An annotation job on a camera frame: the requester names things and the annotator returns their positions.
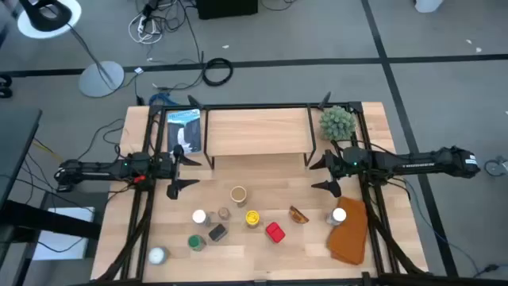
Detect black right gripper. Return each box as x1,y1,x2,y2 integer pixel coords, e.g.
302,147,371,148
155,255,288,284
309,147,361,199

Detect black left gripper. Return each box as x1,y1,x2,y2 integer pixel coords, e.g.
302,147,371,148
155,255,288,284
156,145,202,200

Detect white lid spice jar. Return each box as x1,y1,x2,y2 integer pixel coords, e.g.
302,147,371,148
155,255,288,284
325,207,348,226
191,209,211,227

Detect tan lid spice jar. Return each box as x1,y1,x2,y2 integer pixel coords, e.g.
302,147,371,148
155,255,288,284
229,185,248,208

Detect green lid spice jar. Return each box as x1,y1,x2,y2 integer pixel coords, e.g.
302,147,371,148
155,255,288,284
187,234,206,253

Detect red lid paprika tin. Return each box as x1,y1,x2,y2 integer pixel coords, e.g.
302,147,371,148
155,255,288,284
265,222,287,244

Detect yellow lid chili onion jar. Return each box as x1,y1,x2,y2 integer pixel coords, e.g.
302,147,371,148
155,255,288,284
244,210,261,229

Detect wooden shelf with black legs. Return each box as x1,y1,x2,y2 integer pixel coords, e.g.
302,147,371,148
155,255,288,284
202,106,318,170

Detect blue packaged item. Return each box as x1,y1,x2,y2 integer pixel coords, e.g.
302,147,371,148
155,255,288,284
166,108,202,155

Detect artificial green potted plant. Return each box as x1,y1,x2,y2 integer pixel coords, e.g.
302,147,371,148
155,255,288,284
319,105,357,141

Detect folded orange cloth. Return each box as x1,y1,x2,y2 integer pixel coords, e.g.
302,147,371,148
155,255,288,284
326,195,369,266

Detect white round floor lamp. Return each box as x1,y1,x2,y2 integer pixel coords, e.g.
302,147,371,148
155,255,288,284
16,0,126,99

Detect white box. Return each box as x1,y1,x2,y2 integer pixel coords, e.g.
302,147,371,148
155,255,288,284
32,206,96,261

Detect black box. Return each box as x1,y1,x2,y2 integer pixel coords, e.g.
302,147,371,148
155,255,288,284
196,0,259,20

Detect grey caster wheel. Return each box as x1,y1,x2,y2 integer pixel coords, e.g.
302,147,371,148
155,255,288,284
483,157,508,178

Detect black desk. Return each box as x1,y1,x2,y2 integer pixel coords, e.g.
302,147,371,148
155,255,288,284
0,107,102,286

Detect black chair wheels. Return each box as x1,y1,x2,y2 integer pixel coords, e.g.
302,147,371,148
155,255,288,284
0,73,13,99

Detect blue cable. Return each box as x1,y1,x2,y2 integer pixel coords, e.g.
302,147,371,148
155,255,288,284
148,91,175,106

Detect black metal rig frame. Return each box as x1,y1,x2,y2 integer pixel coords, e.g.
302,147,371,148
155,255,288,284
94,91,508,286

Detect coiled black cable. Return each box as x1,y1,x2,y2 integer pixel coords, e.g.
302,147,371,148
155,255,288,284
202,57,234,87

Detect white cable bundle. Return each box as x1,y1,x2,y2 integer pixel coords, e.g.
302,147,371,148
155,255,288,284
128,11,164,44

